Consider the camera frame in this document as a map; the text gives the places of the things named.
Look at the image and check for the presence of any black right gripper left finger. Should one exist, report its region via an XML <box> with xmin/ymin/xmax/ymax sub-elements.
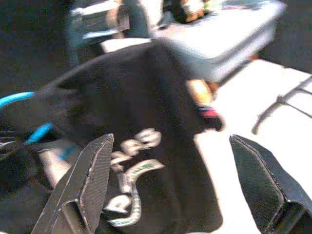
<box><xmin>31</xmin><ymin>133</ymin><xmax>115</xmax><ymax>234</ymax></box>

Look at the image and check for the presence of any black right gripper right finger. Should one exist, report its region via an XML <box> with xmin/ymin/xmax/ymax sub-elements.
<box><xmin>229</xmin><ymin>134</ymin><xmax>312</xmax><ymax>234</ymax></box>

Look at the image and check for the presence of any blue plastic hanger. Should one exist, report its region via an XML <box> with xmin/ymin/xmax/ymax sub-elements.
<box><xmin>0</xmin><ymin>91</ymin><xmax>81</xmax><ymax>159</ymax></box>

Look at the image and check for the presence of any black printed garment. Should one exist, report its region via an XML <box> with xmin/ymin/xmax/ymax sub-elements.
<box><xmin>39</xmin><ymin>43</ymin><xmax>225</xmax><ymax>234</ymax></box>

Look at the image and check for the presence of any black clothes rack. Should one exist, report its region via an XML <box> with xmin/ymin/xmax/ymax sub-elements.
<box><xmin>252</xmin><ymin>78</ymin><xmax>312</xmax><ymax>135</ymax></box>

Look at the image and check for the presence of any grey storage box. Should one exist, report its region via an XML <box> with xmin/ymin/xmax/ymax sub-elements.
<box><xmin>151</xmin><ymin>0</ymin><xmax>286</xmax><ymax>83</ymax></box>

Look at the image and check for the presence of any black backpack with doll charm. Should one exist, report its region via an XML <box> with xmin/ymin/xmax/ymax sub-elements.
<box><xmin>170</xmin><ymin>0</ymin><xmax>213</xmax><ymax>24</ymax></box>

